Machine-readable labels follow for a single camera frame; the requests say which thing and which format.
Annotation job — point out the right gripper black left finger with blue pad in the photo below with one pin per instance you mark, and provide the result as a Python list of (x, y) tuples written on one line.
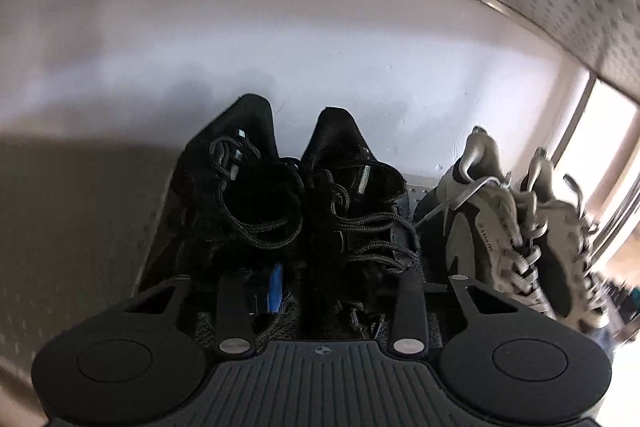
[(204, 314)]

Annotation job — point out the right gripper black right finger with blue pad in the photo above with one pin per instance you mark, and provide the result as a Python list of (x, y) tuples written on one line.
[(415, 328)]

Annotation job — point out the black sneaker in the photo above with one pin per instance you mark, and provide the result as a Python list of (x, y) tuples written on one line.
[(361, 239), (232, 200)]

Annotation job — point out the grey beige sneaker left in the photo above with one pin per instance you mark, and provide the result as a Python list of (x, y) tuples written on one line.
[(468, 225)]

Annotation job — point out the grey beige sneaker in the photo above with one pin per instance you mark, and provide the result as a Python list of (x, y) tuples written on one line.
[(565, 272), (468, 225)]

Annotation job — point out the grey beige sneaker right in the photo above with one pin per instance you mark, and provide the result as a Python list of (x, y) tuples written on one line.
[(565, 272)]

